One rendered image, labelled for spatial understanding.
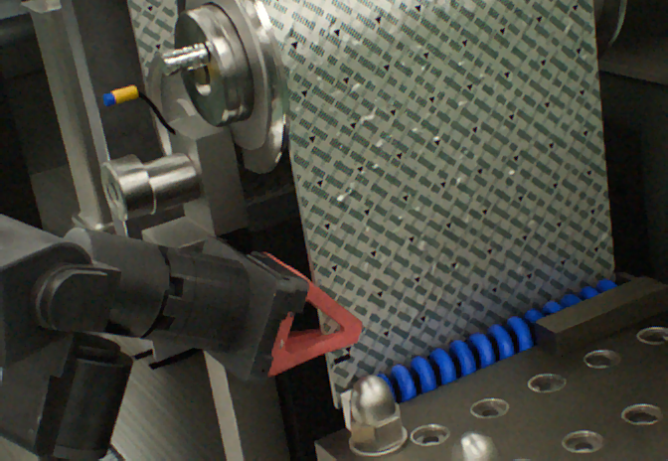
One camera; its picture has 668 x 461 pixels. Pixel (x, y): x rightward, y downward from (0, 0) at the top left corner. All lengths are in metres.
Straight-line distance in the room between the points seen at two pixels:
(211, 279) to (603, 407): 0.25
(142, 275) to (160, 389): 0.46
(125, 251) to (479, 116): 0.26
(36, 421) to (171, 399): 0.44
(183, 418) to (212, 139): 0.36
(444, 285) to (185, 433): 0.33
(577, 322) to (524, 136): 0.13
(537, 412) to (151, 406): 0.46
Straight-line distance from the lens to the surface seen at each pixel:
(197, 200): 0.90
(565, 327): 0.90
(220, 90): 0.83
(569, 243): 0.96
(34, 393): 0.77
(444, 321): 0.92
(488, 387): 0.88
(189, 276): 0.79
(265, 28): 0.79
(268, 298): 0.79
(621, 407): 0.84
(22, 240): 0.71
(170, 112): 1.01
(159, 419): 1.18
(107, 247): 0.77
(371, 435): 0.82
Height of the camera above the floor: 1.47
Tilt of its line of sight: 22 degrees down
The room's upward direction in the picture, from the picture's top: 10 degrees counter-clockwise
